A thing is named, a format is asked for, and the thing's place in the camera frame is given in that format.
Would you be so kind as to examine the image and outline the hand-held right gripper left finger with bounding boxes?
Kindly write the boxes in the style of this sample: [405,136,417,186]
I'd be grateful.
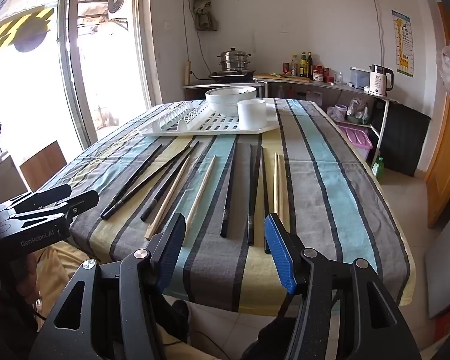
[28,213,188,360]

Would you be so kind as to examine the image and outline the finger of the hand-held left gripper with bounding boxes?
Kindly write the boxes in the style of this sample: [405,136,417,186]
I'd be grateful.
[7,190,100,223]
[10,184,73,213]

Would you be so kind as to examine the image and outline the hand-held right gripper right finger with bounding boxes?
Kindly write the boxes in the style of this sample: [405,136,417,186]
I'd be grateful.
[264,213,422,360]

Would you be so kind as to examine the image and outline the white cup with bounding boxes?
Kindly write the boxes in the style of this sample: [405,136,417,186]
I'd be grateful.
[237,99,267,131]

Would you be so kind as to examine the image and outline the brown wooden chair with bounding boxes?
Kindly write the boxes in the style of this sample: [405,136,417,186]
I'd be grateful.
[19,140,67,192]

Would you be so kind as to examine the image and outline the striped tablecloth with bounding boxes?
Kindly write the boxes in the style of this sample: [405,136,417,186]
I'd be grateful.
[50,99,417,317]

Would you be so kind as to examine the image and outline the green bottle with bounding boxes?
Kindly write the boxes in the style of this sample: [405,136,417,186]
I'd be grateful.
[371,157,385,181]

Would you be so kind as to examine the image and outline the pink lid storage box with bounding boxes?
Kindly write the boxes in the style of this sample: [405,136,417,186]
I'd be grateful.
[337,124,373,162]

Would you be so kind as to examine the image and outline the white plastic dish rack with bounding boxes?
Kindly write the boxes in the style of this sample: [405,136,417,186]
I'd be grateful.
[139,97,280,137]

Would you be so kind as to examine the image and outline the white plastic bag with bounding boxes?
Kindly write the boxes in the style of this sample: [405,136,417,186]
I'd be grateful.
[347,97,370,124]

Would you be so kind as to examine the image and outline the white board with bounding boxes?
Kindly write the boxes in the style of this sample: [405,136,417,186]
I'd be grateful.
[427,202,450,319]

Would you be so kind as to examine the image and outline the yellow black striped sign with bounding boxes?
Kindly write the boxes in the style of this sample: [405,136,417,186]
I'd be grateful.
[0,7,55,55]

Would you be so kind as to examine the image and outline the black panel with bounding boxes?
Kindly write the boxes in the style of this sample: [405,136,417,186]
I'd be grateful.
[371,99,432,177]

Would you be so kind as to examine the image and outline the wooden cutting board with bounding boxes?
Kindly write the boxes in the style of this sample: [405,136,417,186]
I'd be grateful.
[260,73,312,83]

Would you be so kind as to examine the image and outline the metal kitchen shelf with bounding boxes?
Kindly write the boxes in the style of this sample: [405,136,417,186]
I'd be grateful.
[182,73,400,162]

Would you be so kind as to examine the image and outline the black induction stove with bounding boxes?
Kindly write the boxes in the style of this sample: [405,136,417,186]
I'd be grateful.
[209,69,256,80]

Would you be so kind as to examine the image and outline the white electric kettle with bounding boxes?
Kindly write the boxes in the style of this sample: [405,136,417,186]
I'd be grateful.
[368,64,394,97]

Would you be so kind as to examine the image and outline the steel steamer pot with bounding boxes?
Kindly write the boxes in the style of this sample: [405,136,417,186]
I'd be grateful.
[218,47,251,73]

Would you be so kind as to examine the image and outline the outdoor air conditioner unit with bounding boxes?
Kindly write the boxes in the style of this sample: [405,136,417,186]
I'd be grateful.
[107,0,130,21]

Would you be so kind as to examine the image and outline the olive hanging cloth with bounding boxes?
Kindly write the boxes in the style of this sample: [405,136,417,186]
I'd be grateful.
[184,0,218,31]

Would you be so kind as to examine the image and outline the sliding glass door frame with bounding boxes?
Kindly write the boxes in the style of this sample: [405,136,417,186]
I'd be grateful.
[56,0,162,143]

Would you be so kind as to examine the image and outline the giraffe wall poster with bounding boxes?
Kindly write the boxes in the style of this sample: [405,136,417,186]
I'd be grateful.
[391,10,414,79]

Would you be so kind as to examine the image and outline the wall cable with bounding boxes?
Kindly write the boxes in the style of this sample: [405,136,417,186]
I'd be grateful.
[365,0,385,66]

